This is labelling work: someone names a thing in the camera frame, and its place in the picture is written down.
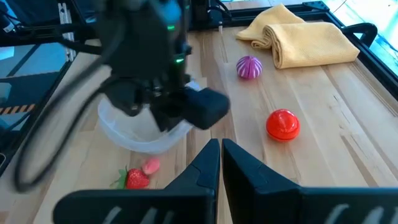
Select pink toy raspberry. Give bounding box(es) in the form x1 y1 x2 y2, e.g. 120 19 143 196
141 157 161 175

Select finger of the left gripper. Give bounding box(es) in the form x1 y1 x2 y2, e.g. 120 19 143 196
103 79 147 118
154 86 231 132

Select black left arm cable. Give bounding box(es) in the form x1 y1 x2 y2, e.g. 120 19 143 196
14 18 131 193

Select folded yellow towel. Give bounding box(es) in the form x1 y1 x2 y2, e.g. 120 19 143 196
235 2 361 70

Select silver aluminium bracket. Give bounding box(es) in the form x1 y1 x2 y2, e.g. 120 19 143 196
57 2 77 62

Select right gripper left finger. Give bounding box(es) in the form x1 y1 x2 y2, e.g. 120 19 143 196
52 138 221 224

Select black frame handle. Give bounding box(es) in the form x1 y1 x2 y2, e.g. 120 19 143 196
341 22 379 48

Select purple striped toy onion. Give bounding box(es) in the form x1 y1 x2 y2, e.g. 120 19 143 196
235 55 264 80

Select black aluminium table frame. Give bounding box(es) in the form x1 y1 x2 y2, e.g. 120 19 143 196
0 0 398 178

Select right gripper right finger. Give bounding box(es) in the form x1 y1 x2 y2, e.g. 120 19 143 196
221 138 398 224

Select red toy strawberry green leaves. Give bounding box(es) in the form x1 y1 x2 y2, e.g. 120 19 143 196
109 166 150 190

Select red toy tomato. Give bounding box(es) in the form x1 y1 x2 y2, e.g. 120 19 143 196
265 108 302 143

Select clear plastic tupperware container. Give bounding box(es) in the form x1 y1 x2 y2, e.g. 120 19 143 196
97 79 200 155

